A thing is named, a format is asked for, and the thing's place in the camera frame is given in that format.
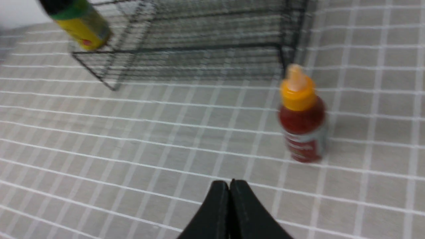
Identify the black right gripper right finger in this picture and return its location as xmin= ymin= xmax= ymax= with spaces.
xmin=229 ymin=179 xmax=293 ymax=239

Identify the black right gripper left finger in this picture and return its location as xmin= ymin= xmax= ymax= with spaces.
xmin=178 ymin=181 xmax=229 ymax=239

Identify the dark soy sauce bottle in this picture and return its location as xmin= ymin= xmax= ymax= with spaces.
xmin=39 ymin=0 xmax=112 ymax=50

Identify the red chili sauce bottle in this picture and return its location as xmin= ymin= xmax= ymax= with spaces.
xmin=278 ymin=64 xmax=328 ymax=162

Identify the grey checkered tablecloth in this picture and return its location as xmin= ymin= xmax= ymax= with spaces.
xmin=1 ymin=0 xmax=424 ymax=239

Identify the black wire mesh shelf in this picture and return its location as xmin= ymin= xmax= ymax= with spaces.
xmin=68 ymin=0 xmax=319 ymax=91

